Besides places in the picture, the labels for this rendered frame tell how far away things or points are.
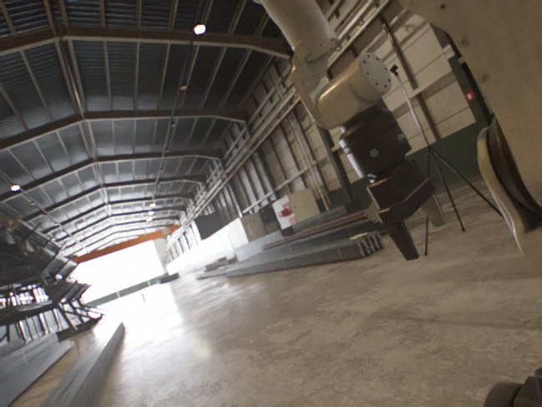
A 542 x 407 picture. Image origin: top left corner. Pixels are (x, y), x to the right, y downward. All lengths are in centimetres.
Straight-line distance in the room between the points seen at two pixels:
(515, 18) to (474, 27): 4
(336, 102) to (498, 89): 20
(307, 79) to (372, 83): 12
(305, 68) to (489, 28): 25
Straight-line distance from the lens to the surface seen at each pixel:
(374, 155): 49
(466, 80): 1008
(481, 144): 48
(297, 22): 54
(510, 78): 43
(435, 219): 60
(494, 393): 81
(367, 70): 49
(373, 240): 423
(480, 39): 44
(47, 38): 1384
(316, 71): 57
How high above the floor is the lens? 63
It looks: 5 degrees up
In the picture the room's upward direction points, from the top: 21 degrees counter-clockwise
